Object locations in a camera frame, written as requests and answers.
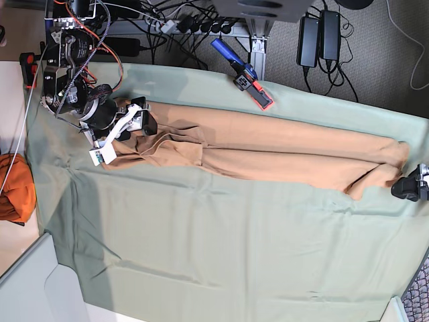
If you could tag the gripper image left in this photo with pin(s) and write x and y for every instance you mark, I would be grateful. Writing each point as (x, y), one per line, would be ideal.
(100, 118)

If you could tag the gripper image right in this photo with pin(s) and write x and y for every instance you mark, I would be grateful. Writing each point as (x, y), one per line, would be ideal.
(413, 188)

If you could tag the tan orange T-shirt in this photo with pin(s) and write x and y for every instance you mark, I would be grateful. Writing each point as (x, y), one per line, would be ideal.
(255, 147)

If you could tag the black power brick left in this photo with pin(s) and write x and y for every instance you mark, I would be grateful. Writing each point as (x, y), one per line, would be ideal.
(129, 47)

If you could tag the patterned grey mat corner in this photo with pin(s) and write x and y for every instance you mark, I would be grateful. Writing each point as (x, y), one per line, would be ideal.
(415, 298)

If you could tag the light green table cloth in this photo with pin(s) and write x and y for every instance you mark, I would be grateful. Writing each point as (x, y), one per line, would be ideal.
(181, 244)

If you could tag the grey power strip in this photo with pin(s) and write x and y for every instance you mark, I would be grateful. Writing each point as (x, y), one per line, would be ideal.
(191, 25)

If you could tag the folded dark orange cloth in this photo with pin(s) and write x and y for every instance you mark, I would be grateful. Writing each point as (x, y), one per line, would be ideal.
(18, 197)

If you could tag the black power adapter right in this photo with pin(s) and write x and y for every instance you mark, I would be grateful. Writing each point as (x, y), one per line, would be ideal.
(308, 42)

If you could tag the black power adapter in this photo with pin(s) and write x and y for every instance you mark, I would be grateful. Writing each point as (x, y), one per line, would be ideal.
(330, 35)
(308, 42)

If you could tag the white plastic bin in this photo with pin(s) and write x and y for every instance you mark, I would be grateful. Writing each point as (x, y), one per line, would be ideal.
(37, 288)

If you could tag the blue handled clamp centre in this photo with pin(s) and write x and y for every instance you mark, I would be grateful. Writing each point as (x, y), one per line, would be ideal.
(246, 78)

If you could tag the blue handled clamp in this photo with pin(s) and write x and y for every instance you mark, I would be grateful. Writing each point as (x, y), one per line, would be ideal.
(246, 78)
(29, 63)

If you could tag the blue handled clamp left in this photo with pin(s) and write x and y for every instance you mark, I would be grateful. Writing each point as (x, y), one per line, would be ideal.
(29, 63)

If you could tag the aluminium frame post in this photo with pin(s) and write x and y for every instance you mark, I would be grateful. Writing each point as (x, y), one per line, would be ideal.
(259, 30)

